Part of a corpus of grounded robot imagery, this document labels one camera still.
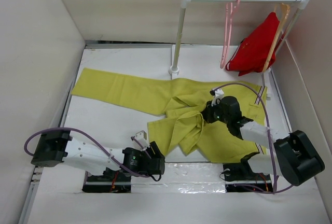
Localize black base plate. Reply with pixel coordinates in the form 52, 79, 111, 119
219, 163, 273, 192
82, 169, 131, 193

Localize white clothes rack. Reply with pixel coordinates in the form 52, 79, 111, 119
169, 0, 310, 83

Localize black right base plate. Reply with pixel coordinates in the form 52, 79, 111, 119
219, 163, 273, 192

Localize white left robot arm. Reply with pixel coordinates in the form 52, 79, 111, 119
27, 128, 165, 181

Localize red shorts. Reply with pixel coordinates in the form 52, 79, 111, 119
225, 12, 280, 76

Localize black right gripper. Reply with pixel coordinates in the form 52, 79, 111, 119
199, 99, 230, 124

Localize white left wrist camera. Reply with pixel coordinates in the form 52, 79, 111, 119
131, 131, 150, 150

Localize yellow-green trousers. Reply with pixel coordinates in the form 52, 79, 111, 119
72, 68, 267, 163

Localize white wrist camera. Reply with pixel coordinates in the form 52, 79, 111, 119
131, 131, 150, 150
210, 88, 225, 106

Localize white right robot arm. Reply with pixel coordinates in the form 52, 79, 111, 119
202, 96, 325, 186

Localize pink plastic hanger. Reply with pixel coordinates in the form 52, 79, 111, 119
220, 0, 240, 69

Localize aluminium frame rail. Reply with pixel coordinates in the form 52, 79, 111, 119
18, 166, 43, 224

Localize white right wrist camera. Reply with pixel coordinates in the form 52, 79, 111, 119
210, 88, 225, 106

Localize wooden hanger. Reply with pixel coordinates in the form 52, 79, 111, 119
261, 3, 290, 73

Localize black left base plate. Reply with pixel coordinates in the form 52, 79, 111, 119
82, 169, 131, 193

